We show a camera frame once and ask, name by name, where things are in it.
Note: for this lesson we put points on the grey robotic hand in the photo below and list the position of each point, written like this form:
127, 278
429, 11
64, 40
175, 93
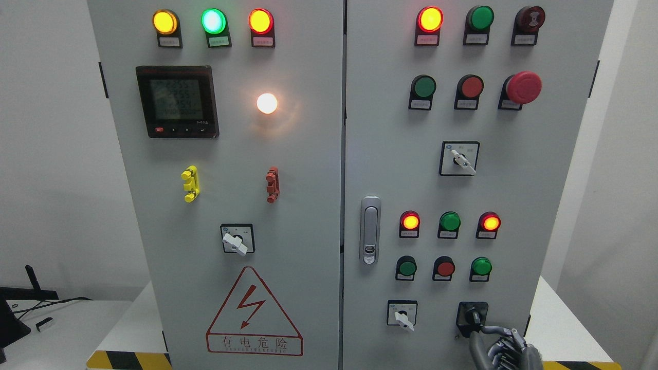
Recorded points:
510, 351

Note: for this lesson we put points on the black rotary knob switch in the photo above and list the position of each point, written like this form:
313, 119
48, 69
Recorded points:
471, 317

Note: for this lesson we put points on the green indicator lower right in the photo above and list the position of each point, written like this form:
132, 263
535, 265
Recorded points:
480, 270

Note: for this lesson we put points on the red push button lower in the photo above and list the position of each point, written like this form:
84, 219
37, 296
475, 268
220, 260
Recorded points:
444, 269

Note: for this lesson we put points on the red push button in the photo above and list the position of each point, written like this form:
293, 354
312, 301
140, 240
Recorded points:
468, 92
444, 269

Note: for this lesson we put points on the green push button lower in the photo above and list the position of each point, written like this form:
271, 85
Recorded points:
406, 268

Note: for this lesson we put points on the green push button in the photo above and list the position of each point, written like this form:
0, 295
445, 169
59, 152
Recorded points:
422, 91
406, 268

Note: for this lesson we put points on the red indicator middle right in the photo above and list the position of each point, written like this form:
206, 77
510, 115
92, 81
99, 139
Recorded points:
488, 225

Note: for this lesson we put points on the green indicator middle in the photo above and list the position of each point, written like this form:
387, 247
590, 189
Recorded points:
448, 226

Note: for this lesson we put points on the red lit indicator middle left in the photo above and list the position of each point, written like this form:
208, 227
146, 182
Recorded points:
409, 224

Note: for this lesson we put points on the grey cabinet right door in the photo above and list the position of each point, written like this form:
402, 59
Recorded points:
394, 153

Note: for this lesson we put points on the grey cabinet door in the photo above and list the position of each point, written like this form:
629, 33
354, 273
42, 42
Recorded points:
394, 153
297, 238

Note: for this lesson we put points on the red high voltage warning sticker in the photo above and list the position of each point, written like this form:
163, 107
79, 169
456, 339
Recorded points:
252, 321

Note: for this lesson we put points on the red push button upper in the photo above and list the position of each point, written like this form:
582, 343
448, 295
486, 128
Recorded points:
468, 92

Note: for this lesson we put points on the red emergency stop button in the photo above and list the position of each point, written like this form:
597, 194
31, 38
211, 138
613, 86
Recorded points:
521, 88

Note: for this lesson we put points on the green push button upper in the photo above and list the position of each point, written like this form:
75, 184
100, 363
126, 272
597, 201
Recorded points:
422, 91

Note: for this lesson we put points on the red terminal connector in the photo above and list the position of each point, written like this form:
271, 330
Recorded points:
272, 184

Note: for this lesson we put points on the green indicator top right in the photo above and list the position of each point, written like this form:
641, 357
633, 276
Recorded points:
477, 25

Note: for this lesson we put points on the dark red buzzer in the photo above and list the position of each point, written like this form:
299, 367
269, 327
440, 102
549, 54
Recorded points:
527, 23

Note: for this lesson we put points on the white glowing lamp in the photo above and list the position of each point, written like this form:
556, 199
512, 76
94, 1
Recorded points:
267, 103

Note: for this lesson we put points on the red lit indicator top right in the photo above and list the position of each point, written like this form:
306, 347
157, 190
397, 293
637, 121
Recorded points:
428, 26

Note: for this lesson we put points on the yellow terminal connector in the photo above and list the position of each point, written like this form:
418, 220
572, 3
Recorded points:
191, 183

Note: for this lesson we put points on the grey cabinet left door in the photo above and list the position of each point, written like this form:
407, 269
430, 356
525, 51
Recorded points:
297, 238

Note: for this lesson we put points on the white cabinet base platform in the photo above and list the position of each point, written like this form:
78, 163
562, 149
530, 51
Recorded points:
136, 341

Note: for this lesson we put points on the black digital power meter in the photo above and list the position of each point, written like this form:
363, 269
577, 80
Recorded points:
178, 101

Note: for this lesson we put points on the red lit indicator light left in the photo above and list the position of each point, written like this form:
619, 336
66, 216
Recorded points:
262, 28

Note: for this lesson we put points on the green lit indicator light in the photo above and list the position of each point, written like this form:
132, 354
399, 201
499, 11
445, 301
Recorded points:
216, 28

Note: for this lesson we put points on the small black white adapter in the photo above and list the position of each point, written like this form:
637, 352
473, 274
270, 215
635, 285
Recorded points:
44, 324

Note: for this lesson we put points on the black stand on desk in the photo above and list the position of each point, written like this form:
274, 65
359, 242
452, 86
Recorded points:
33, 293

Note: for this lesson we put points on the yellow indicator light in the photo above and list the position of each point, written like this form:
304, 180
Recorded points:
168, 32

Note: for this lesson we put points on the black device at left edge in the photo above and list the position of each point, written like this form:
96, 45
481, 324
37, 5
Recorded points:
12, 329

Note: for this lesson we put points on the lower white selector switch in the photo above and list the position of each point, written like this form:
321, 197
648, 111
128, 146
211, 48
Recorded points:
402, 313

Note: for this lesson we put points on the silver door latch handle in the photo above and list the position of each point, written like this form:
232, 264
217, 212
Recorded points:
370, 208

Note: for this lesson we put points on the upper right selector switch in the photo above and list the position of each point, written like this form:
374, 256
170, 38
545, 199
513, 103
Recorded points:
459, 158

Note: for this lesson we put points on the left door selector switch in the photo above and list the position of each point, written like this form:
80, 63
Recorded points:
237, 238

